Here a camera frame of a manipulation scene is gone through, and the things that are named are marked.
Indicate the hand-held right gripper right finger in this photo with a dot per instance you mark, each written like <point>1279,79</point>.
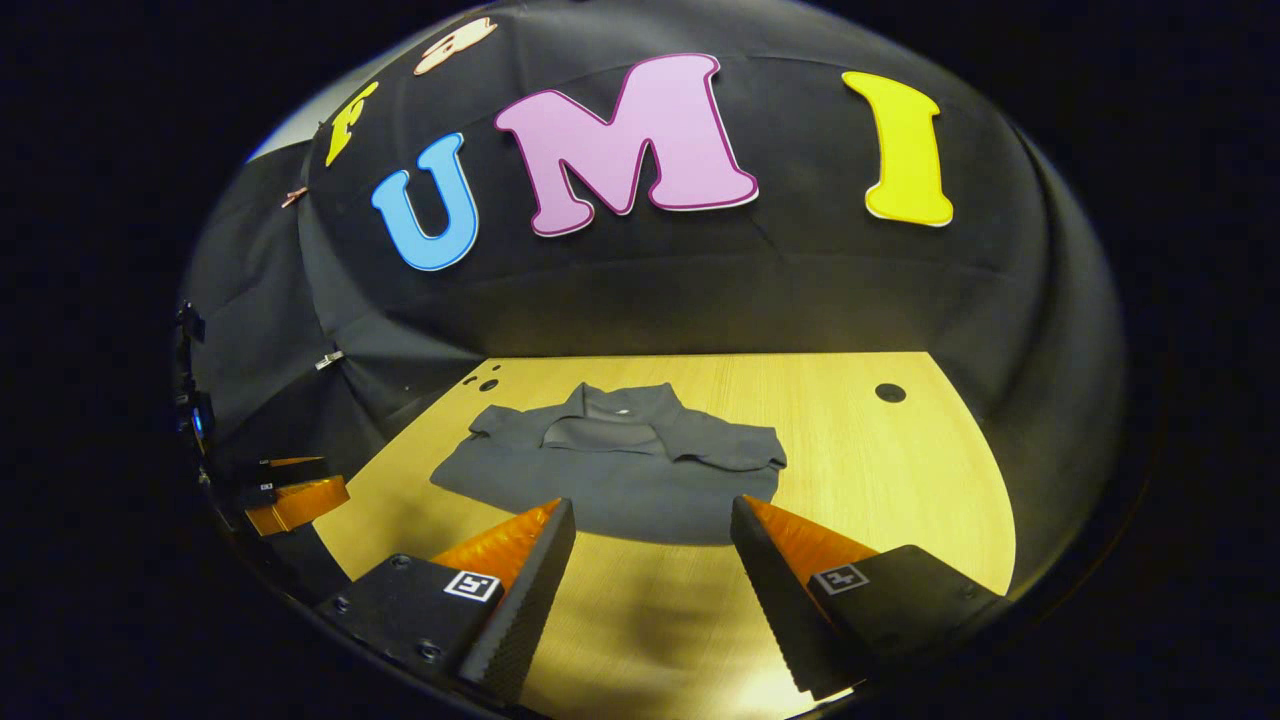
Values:
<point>775,610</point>

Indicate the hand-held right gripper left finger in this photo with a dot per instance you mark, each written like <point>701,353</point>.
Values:
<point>535,600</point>

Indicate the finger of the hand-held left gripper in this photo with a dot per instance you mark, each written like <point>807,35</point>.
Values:
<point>290,468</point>
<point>300,505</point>

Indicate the grey polo shirt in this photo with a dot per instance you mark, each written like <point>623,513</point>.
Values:
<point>620,490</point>

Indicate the white cloth clip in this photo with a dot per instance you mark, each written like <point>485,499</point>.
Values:
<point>328,359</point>

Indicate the copper cloth clip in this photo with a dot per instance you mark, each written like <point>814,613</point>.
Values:
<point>293,197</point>

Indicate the black backdrop cloth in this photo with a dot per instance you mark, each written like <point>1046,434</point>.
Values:
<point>700,290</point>

